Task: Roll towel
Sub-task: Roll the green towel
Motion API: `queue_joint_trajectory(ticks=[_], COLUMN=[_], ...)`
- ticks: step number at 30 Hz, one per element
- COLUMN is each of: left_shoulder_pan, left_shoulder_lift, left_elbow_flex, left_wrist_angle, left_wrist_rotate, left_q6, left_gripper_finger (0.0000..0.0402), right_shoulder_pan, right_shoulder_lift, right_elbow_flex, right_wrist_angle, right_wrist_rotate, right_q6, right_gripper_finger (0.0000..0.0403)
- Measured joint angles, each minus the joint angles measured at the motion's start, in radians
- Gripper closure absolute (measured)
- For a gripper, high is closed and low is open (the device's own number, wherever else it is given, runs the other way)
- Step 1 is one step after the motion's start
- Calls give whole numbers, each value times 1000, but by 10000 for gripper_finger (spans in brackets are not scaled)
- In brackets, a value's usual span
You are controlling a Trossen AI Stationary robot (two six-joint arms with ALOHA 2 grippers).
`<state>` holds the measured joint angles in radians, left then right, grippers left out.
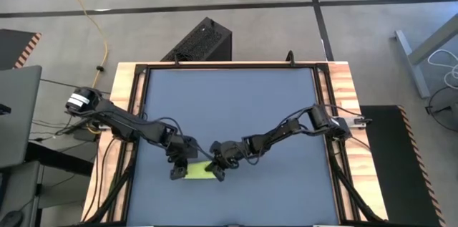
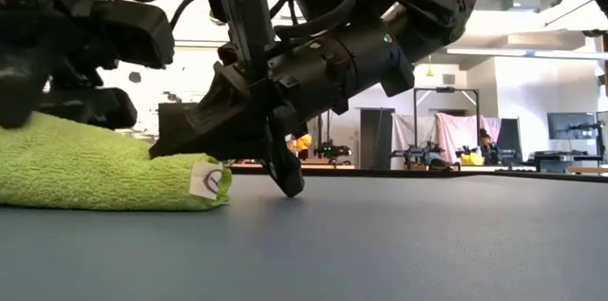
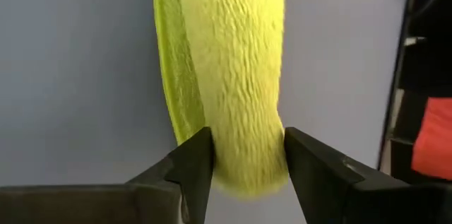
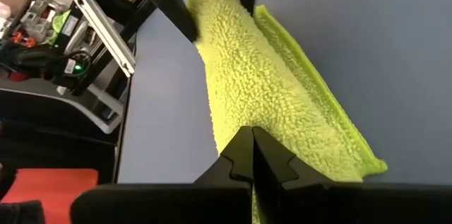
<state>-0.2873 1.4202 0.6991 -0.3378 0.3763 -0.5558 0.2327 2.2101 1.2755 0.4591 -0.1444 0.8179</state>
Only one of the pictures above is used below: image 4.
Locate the black table frame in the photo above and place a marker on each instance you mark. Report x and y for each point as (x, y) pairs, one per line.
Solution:
(141, 22)

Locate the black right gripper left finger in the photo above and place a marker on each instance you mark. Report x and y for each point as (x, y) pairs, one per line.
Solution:
(176, 203)

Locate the silver aluminium extrusion rail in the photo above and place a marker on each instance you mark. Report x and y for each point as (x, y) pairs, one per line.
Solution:
(106, 33)

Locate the grey plastic housing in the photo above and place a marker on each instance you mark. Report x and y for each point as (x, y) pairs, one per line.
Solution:
(99, 111)

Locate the yellow-green microfibre towel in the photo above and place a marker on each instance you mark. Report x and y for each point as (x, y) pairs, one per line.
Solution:
(265, 93)

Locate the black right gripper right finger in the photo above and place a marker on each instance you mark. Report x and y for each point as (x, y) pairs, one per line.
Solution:
(353, 203)

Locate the red seat cushion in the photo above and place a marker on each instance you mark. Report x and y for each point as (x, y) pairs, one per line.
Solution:
(53, 188)

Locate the green plastic piece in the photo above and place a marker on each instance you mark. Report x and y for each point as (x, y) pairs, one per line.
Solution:
(58, 26)

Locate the black box green light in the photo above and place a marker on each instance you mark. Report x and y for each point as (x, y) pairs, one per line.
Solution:
(76, 66)

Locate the orange red connector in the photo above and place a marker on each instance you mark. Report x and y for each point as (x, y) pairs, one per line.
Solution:
(23, 38)

